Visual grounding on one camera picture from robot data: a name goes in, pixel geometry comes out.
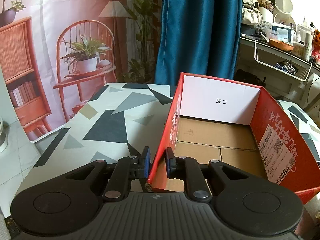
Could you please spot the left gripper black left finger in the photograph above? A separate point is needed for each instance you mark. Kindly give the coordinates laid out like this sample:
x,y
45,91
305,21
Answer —
x,y
121,174

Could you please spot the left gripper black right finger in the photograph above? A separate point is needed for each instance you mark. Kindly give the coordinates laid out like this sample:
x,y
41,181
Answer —
x,y
189,171

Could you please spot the red strawberry cardboard box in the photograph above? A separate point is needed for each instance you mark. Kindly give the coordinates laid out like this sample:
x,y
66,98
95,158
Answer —
x,y
243,126

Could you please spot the geometric patterned tablecloth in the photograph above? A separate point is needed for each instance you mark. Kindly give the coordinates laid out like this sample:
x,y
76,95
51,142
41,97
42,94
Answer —
x,y
118,121

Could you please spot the blue curtain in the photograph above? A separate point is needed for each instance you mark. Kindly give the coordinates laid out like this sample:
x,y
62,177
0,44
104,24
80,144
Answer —
x,y
198,37

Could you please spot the cluttered white vanity desk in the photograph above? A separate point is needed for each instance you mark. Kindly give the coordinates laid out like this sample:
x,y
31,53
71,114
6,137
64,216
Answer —
x,y
306,94

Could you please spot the pink printed backdrop cloth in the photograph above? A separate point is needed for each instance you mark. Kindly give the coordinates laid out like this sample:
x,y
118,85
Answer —
x,y
56,54

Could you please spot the orange shallow dish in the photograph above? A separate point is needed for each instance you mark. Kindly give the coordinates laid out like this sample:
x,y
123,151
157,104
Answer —
x,y
280,45

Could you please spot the cotton swab box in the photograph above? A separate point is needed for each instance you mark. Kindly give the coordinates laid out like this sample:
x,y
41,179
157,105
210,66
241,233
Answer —
x,y
298,49

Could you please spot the white bag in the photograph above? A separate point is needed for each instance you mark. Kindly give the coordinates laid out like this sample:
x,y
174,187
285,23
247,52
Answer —
x,y
251,16

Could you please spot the white brush holder cup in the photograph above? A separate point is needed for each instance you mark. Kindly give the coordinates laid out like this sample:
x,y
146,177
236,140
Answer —
x,y
266,9

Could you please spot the white cosmetic bottle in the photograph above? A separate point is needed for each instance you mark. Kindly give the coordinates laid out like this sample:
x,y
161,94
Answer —
x,y
307,46

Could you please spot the orange artificial flowers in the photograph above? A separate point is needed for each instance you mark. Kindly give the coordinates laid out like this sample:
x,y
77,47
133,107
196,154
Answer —
x,y
315,41

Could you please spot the white round mirror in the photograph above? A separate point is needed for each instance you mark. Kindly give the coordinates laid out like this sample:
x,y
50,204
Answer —
x,y
282,13

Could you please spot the white wire basket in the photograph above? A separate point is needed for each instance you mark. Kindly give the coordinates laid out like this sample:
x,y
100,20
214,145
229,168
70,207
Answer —
x,y
286,63

